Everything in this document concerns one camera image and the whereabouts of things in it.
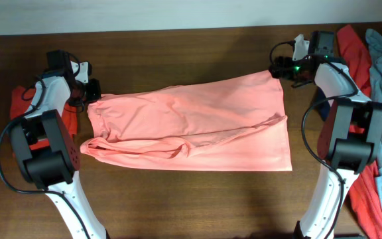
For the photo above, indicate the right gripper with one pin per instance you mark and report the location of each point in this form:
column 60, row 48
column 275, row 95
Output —
column 282, row 64

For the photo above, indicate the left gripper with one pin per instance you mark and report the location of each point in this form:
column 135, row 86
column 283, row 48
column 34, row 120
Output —
column 93, row 83

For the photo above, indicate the salmon pink t-shirt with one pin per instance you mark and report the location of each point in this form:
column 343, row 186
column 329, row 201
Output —
column 230, row 125

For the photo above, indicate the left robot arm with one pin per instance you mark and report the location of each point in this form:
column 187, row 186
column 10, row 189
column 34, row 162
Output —
column 45, row 152

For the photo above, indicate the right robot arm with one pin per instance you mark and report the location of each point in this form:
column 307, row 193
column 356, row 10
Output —
column 350, row 137

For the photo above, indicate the navy blue garment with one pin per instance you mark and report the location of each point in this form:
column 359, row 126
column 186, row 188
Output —
column 324, row 108

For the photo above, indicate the folded red printed t-shirt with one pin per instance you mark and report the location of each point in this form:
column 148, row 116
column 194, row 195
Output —
column 21, row 100

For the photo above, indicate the red orange garment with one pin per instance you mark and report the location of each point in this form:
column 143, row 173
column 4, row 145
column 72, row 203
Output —
column 364, row 198

